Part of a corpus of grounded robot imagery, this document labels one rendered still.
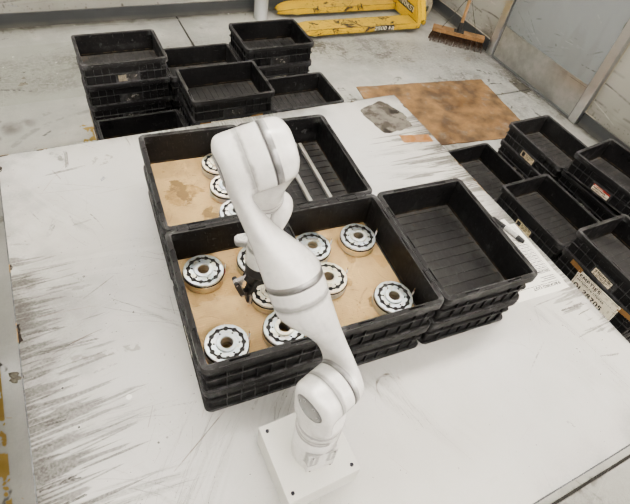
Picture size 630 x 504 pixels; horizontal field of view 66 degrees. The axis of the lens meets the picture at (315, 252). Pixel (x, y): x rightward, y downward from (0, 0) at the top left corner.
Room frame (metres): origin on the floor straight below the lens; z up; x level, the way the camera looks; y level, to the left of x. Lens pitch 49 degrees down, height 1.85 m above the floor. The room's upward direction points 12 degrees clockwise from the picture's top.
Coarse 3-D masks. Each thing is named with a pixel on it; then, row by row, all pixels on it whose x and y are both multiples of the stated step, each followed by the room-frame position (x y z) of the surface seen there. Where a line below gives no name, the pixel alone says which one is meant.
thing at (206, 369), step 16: (208, 224) 0.82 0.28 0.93; (224, 224) 0.84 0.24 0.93; (176, 256) 0.70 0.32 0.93; (176, 272) 0.66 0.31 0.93; (192, 320) 0.54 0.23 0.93; (192, 336) 0.50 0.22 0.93; (256, 352) 0.50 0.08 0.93; (272, 352) 0.50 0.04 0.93; (288, 352) 0.52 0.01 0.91; (208, 368) 0.44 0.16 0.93; (224, 368) 0.45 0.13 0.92
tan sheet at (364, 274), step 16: (336, 240) 0.95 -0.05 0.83; (336, 256) 0.89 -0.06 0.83; (352, 256) 0.91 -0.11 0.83; (368, 256) 0.92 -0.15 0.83; (352, 272) 0.85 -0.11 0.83; (368, 272) 0.86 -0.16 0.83; (384, 272) 0.87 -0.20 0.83; (352, 288) 0.79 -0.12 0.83; (368, 288) 0.80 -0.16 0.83; (336, 304) 0.73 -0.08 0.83; (352, 304) 0.74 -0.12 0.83; (368, 304) 0.75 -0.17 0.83; (352, 320) 0.69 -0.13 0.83
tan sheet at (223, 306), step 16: (224, 256) 0.81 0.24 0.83; (224, 288) 0.71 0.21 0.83; (192, 304) 0.64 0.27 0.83; (208, 304) 0.65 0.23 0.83; (224, 304) 0.66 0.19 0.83; (240, 304) 0.67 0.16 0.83; (208, 320) 0.61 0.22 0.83; (224, 320) 0.62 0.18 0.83; (240, 320) 0.63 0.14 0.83; (256, 320) 0.64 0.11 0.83; (256, 336) 0.59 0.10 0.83
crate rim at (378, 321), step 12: (312, 204) 0.98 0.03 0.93; (324, 204) 0.98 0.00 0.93; (336, 204) 1.00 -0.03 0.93; (384, 216) 0.99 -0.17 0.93; (288, 228) 0.87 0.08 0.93; (396, 228) 0.95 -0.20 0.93; (408, 252) 0.87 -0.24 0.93; (420, 264) 0.84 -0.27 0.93; (432, 288) 0.77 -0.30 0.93; (396, 312) 0.67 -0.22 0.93; (408, 312) 0.68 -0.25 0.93; (420, 312) 0.70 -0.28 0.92; (360, 324) 0.62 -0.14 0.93; (372, 324) 0.63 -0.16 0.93; (384, 324) 0.65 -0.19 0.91
